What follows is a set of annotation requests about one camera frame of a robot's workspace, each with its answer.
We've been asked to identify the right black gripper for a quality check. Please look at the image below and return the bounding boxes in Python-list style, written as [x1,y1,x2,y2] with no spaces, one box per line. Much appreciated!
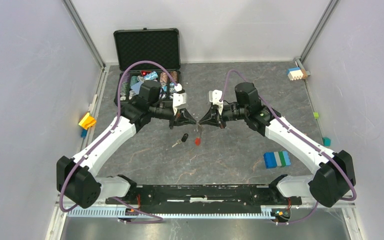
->
[199,104,248,130]

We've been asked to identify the black-headed silver key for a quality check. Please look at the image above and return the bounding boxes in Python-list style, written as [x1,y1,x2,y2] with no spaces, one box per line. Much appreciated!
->
[172,133,189,148]

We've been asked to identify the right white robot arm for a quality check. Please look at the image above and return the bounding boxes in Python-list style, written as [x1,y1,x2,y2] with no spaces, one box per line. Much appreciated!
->
[199,82,357,208]

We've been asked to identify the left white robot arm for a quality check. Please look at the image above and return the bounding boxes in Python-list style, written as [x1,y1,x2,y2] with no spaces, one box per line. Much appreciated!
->
[56,80,196,209]

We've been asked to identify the blue green white brick block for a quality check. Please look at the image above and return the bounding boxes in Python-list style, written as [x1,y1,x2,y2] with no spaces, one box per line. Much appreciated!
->
[263,151,291,169]

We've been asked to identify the black poker chip case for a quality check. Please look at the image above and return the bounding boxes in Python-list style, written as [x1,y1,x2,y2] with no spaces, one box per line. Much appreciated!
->
[113,28,182,107]

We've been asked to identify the white blue brown brick block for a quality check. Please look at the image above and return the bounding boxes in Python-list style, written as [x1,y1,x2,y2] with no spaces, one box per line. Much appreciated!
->
[287,67,311,81]

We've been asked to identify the yellow orange toy block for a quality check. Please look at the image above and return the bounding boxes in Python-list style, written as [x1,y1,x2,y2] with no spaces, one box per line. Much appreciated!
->
[78,112,97,130]

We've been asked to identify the small teal cube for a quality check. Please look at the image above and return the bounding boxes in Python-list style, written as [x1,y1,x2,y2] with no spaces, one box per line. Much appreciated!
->
[322,136,332,147]

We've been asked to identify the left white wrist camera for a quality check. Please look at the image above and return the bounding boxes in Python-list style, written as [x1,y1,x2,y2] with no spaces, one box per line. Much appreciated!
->
[172,83,187,112]

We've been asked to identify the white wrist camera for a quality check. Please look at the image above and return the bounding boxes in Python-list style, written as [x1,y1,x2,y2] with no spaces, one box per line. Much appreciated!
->
[172,83,187,112]
[208,89,223,106]

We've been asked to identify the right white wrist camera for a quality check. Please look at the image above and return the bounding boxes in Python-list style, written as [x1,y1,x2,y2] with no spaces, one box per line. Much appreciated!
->
[208,89,223,106]

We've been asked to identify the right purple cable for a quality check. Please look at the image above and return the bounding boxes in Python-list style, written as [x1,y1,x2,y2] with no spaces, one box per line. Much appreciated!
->
[220,69,358,202]

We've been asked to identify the purple cable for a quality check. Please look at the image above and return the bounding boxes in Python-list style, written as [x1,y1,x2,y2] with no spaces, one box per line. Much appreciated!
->
[58,60,184,213]
[220,69,358,202]

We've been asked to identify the white slotted cable duct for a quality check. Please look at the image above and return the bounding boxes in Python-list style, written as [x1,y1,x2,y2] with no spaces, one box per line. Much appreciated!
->
[67,206,275,220]

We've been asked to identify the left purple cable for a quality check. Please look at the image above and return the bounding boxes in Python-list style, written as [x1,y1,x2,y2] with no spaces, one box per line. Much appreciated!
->
[58,60,184,213]

